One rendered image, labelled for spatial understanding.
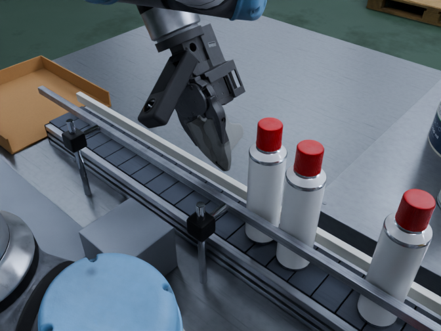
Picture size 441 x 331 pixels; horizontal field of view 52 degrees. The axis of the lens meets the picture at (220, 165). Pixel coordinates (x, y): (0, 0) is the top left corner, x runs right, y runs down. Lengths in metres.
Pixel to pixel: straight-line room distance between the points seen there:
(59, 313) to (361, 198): 0.55
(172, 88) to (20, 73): 0.77
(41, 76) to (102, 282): 0.95
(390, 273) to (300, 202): 0.13
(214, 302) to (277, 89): 0.65
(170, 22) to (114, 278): 0.35
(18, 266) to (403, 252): 0.39
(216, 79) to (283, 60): 0.70
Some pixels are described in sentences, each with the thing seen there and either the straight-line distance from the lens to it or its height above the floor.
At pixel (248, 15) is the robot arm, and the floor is 1.23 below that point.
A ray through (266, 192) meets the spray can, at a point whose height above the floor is 0.99.
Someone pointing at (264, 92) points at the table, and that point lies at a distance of 1.16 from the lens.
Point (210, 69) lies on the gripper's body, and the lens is 0.66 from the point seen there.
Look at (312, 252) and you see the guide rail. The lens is 0.59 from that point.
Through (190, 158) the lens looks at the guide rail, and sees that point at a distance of 0.79.
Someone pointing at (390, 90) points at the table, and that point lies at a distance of 1.24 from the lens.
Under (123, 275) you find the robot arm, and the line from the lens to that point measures 0.42.
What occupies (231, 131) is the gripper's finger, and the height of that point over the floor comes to 1.02.
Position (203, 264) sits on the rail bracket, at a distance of 0.67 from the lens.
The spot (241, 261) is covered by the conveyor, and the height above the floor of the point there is 0.88.
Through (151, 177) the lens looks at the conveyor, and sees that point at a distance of 0.82.
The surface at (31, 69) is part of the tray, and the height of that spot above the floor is 0.84.
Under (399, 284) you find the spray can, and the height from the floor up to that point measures 0.97.
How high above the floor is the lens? 1.40
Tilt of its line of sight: 39 degrees down
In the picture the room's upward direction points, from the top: straight up
